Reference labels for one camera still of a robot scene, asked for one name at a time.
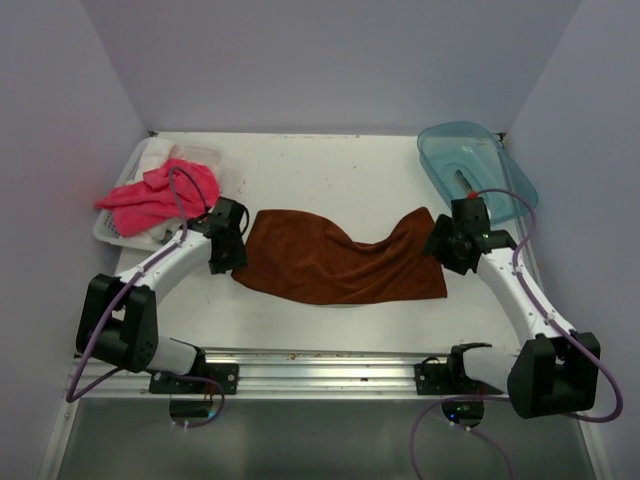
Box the brown towel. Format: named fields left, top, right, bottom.
left=232, top=207, right=447, bottom=305

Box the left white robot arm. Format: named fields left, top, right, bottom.
left=76, top=197, right=249, bottom=393

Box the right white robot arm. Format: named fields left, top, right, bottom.
left=423, top=197, right=600, bottom=418

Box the pink towel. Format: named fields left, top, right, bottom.
left=95, top=158, right=220, bottom=237

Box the blue transparent plastic tub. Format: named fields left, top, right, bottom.
left=417, top=121, right=538, bottom=225

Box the white plastic basket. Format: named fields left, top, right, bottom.
left=93, top=137, right=224, bottom=251

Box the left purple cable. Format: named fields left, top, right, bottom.
left=65, top=167, right=226, bottom=429

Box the purple cable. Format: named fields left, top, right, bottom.
left=409, top=188, right=625, bottom=480
left=65, top=167, right=226, bottom=429

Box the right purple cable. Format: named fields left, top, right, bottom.
left=409, top=188, right=625, bottom=480

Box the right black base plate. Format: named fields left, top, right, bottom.
left=413, top=357, right=503, bottom=396

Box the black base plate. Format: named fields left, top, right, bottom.
left=413, top=357, right=503, bottom=396
left=148, top=363, right=240, bottom=395

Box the aluminium mounting rail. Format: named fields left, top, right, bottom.
left=64, top=349, right=586, bottom=401

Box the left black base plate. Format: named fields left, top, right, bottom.
left=148, top=363, right=240, bottom=395

